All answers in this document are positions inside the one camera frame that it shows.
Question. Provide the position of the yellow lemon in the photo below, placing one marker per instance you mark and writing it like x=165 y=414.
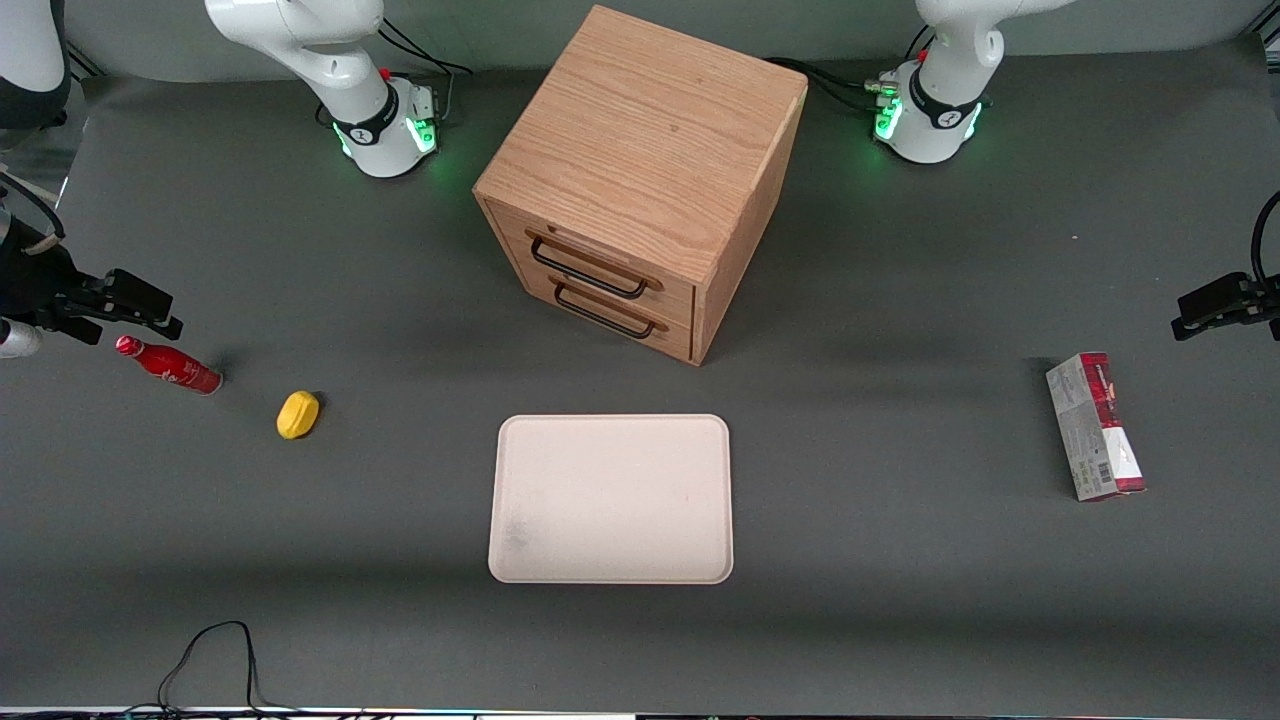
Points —
x=297 y=415

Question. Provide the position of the beige plastic tray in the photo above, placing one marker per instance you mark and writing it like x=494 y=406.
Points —
x=610 y=500

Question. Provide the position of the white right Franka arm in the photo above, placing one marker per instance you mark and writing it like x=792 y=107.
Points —
x=330 y=60

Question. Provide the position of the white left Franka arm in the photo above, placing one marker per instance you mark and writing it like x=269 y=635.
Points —
x=940 y=90

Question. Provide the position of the red coke bottle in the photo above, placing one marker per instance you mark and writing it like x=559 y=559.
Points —
x=172 y=368

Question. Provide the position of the grey and red carton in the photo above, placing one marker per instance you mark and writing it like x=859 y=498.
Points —
x=1096 y=430

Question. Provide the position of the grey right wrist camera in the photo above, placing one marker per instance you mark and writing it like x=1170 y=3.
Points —
x=15 y=340

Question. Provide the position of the wooden drawer front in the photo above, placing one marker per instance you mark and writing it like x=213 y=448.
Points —
x=590 y=248
x=640 y=335

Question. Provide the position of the wooden drawer cabinet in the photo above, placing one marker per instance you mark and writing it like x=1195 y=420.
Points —
x=650 y=140

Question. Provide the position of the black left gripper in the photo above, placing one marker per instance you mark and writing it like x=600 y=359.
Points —
x=1262 y=303

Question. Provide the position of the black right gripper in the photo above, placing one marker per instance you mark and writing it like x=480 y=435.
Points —
x=32 y=283

